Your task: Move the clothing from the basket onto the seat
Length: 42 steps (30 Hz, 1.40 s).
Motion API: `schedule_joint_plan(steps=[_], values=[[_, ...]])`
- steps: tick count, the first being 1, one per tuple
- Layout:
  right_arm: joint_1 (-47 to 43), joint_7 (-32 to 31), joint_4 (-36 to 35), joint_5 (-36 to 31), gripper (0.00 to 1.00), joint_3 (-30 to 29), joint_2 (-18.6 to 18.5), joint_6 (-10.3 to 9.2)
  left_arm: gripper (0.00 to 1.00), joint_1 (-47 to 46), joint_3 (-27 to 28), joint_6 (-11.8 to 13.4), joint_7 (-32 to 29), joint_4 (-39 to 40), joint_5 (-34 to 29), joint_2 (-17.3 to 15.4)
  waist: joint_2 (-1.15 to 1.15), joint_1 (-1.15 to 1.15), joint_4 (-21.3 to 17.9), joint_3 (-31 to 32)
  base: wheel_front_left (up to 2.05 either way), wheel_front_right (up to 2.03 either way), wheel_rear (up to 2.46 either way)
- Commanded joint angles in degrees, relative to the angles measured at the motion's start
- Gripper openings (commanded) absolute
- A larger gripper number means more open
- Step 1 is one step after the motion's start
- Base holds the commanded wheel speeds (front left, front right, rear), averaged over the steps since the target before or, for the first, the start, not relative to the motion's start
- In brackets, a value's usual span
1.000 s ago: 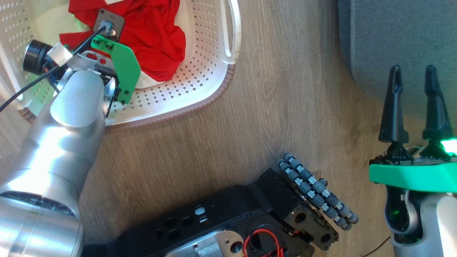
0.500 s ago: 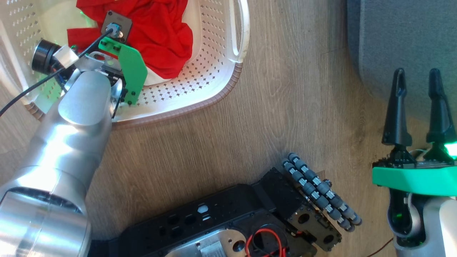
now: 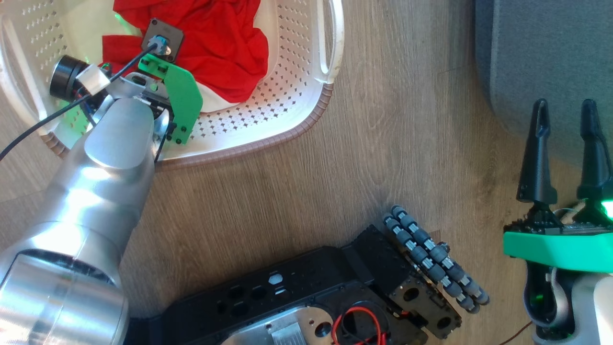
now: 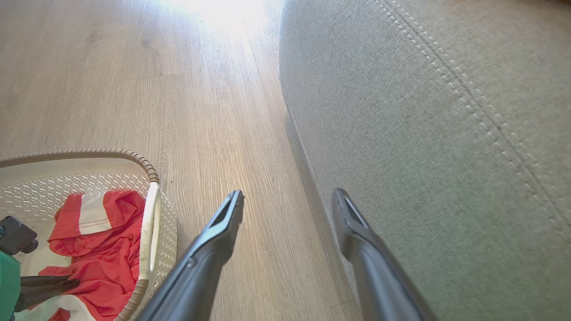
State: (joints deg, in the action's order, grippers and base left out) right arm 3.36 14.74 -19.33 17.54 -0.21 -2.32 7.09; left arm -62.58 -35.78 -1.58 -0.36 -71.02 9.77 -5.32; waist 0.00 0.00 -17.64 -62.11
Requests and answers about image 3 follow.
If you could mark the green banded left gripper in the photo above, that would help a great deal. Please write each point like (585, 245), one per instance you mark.
(184, 100)

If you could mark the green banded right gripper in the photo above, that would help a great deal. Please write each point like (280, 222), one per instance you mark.
(560, 249)

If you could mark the red shirt white trim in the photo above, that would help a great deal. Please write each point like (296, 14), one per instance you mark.
(215, 43)

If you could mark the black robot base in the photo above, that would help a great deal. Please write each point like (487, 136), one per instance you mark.
(297, 297)

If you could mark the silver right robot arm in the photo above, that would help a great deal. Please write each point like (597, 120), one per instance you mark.
(589, 311)

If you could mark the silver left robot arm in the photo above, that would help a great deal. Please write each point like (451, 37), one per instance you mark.
(96, 201)

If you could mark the white perforated laundry basket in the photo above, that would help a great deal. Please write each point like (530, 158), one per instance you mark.
(297, 96)

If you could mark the grey fabric sofa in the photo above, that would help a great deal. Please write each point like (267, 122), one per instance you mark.
(541, 57)

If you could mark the black left wrist cylinder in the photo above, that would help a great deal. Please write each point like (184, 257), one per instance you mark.
(67, 79)

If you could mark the grey roller omni wheel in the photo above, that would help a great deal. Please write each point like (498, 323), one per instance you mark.
(433, 258)

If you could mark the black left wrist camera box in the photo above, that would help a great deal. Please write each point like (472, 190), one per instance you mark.
(163, 38)

